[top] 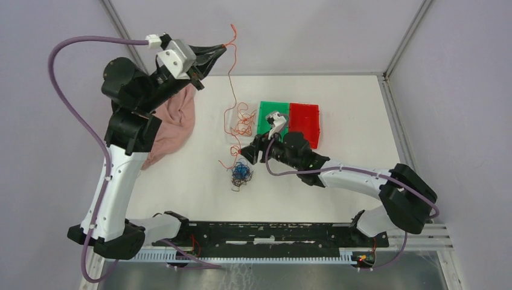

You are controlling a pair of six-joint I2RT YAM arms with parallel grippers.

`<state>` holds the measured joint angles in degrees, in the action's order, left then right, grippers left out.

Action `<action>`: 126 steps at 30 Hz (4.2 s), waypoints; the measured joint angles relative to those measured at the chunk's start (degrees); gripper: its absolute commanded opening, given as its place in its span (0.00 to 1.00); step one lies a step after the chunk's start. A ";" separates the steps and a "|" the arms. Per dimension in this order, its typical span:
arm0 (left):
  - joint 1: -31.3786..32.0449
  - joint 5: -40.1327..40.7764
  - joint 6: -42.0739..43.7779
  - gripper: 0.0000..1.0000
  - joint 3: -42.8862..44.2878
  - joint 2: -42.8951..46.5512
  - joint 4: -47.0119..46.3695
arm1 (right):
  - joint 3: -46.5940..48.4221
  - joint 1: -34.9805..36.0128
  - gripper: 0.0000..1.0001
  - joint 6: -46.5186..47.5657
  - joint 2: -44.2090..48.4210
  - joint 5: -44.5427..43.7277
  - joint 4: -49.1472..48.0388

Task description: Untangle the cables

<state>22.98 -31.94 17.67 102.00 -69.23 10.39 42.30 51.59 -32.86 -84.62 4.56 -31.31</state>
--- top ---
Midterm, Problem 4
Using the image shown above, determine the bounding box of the white cable duct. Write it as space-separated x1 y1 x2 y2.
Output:
136 248 377 265

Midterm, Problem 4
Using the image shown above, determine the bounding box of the orange cable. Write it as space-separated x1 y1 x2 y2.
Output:
217 24 258 170

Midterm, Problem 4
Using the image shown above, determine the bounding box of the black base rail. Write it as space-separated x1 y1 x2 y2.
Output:
170 221 389 258

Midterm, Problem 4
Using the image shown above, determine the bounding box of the cable bundle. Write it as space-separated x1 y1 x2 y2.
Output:
229 159 255 192

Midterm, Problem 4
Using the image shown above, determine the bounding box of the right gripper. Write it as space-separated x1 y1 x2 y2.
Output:
238 126 300 170

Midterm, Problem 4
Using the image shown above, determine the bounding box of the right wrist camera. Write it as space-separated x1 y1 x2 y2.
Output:
266 111 289 140

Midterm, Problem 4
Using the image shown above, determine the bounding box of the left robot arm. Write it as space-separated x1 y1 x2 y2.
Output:
67 40 226 260

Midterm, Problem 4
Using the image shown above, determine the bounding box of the red plastic bin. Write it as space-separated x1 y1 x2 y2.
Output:
289 103 320 149

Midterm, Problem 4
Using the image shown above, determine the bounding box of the clear plastic bin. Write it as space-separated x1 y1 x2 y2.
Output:
225 102 259 147

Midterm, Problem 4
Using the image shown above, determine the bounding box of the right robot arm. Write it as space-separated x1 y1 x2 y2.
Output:
240 132 439 247

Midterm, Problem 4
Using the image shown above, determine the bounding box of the green plastic bin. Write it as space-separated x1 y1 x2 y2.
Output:
257 101 290 134

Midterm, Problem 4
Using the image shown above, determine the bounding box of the pink cloth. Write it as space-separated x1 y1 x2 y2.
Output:
141 85 197 170

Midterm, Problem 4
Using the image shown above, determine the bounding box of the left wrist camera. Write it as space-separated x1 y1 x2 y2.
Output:
157 39 196 80

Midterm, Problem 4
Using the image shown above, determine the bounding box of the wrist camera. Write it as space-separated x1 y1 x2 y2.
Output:
157 39 196 80
266 111 289 140

